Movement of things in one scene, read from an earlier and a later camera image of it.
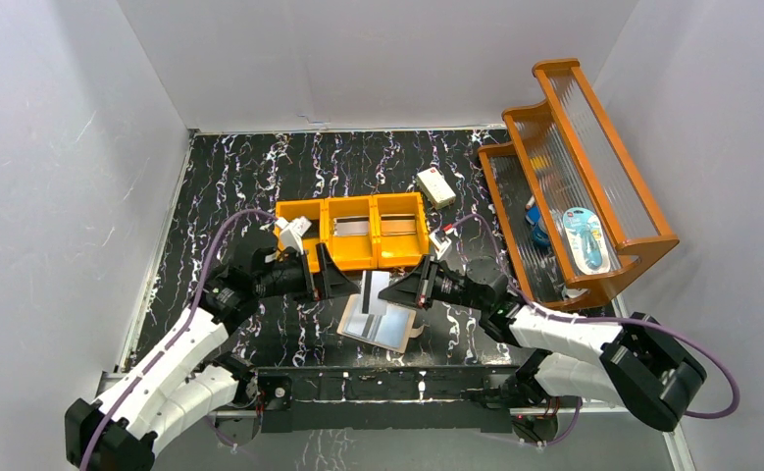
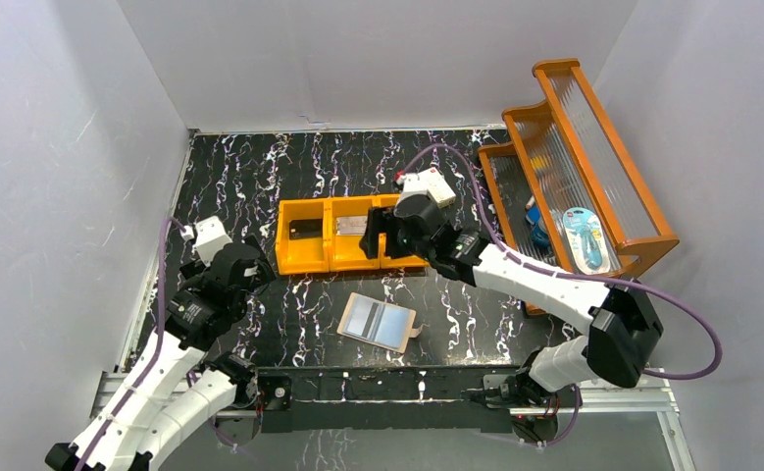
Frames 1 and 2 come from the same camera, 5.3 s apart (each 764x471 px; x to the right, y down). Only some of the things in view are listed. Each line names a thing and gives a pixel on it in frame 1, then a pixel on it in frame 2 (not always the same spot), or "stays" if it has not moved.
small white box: x=435 y=188 stays
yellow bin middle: x=350 y=251 stays
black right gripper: x=427 y=283 → x=377 y=231
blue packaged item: x=586 y=237 stays
